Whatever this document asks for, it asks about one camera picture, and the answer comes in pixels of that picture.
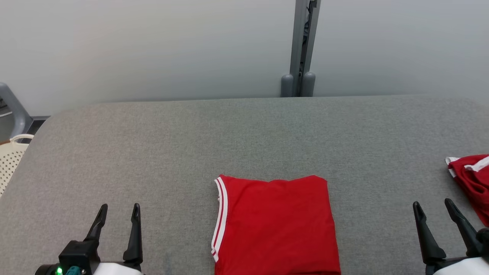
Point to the cream perforated laundry basket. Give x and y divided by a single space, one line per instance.
11 160

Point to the red shorts white waistband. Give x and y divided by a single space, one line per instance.
475 183

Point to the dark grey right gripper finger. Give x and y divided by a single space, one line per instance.
468 236
428 240

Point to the grey metal partition post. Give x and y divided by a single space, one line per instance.
298 46

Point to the grey metal frame leg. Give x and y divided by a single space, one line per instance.
15 110

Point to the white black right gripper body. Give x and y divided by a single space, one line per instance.
462 267

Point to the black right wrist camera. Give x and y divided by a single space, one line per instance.
484 242

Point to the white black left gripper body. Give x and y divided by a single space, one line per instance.
118 269

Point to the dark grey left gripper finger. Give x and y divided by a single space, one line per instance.
97 225
134 244

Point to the red and white jersey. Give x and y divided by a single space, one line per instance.
279 229

